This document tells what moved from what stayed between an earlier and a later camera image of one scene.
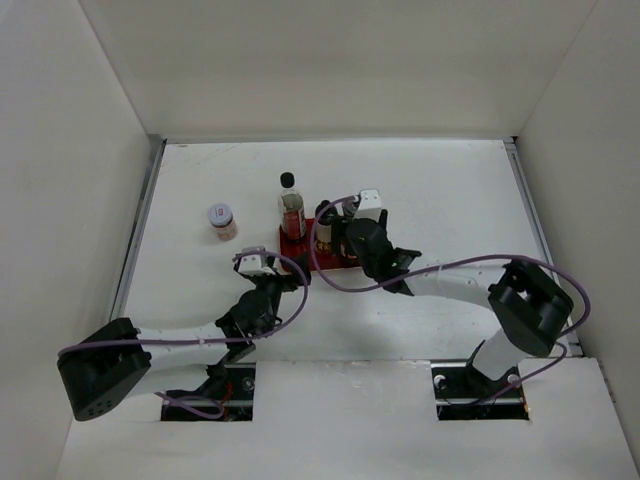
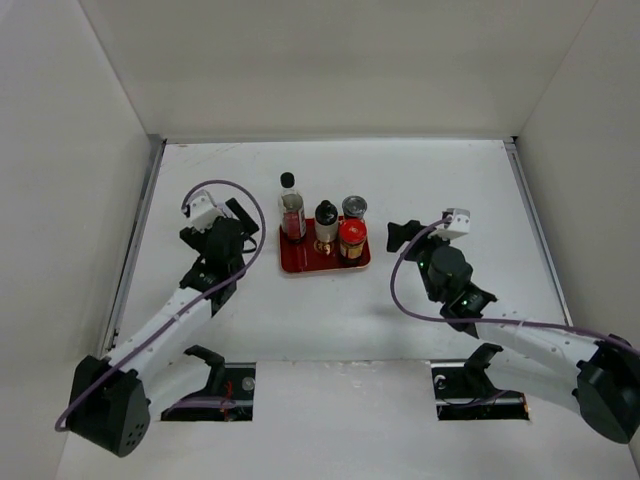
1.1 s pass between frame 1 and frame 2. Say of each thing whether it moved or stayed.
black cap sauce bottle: stayed
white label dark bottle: stayed
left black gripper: moved
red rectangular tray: stayed
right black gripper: moved
